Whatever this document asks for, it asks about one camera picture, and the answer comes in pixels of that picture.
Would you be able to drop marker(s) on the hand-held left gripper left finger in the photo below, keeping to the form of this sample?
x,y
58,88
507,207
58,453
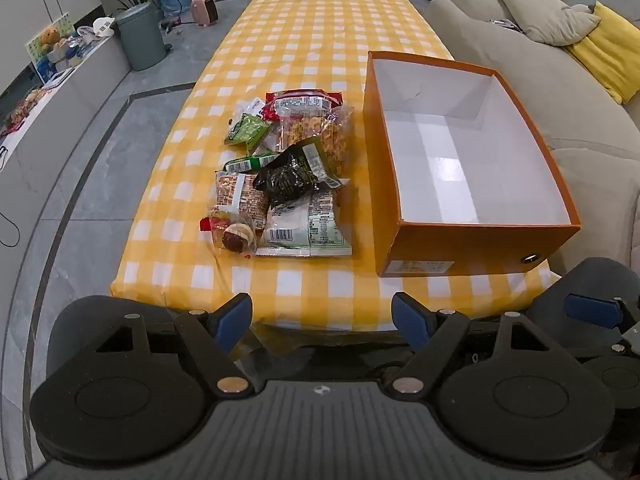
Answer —
x,y
231,318

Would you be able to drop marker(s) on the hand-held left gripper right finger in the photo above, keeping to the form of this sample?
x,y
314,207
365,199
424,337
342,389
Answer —
x,y
410,318

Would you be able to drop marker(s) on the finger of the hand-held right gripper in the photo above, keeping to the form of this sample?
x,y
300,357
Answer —
x,y
595,309

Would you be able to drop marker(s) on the orange cardboard box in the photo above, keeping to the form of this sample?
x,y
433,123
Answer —
x,y
450,252

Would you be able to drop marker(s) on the green sausage stick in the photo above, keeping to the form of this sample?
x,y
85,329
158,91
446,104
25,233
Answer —
x,y
244,164

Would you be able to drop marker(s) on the clear packet of white balls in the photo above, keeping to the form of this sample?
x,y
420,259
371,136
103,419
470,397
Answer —
x,y
252,106

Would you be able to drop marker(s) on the clear packet with round pastry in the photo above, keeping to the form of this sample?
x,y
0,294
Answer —
x,y
234,236

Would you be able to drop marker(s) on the large white snack packet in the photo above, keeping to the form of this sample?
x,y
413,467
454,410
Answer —
x,y
307,227

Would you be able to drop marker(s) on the brown snack packet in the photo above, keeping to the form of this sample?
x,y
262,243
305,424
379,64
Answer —
x,y
239,197

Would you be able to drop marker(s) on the black green snack packet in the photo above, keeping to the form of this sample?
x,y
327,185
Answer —
x,y
290,175

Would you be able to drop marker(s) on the small green snack packet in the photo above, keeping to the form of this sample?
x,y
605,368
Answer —
x,y
247,130

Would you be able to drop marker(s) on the yellow pillow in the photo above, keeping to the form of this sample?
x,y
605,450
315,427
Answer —
x,y
610,50

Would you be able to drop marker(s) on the beige sofa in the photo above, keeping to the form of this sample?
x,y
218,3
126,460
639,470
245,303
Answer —
x,y
500,55

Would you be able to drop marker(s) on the white stone console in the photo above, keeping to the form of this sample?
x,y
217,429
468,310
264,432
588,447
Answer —
x,y
75,110

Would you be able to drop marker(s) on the grey pillow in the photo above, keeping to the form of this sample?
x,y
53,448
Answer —
x,y
542,15

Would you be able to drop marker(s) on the small shiny wrapper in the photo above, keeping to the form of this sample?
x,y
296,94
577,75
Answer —
x,y
504,24

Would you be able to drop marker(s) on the yellow white checked tablecloth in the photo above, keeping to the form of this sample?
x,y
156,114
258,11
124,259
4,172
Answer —
x,y
320,60

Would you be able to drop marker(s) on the grey trash bin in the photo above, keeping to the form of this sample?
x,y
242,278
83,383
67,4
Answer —
x,y
142,40

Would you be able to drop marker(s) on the white flat device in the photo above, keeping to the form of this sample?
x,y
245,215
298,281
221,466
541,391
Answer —
x,y
61,77

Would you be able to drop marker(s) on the pink space heater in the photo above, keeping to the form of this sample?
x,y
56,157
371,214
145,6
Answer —
x,y
205,11

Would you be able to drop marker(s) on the blue white plastic bag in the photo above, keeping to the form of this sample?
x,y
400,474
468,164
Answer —
x,y
82,47

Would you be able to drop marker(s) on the white cap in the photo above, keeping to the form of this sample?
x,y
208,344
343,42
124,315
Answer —
x,y
104,27

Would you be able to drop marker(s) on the teddy bear picture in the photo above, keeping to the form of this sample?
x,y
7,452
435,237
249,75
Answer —
x,y
50,47

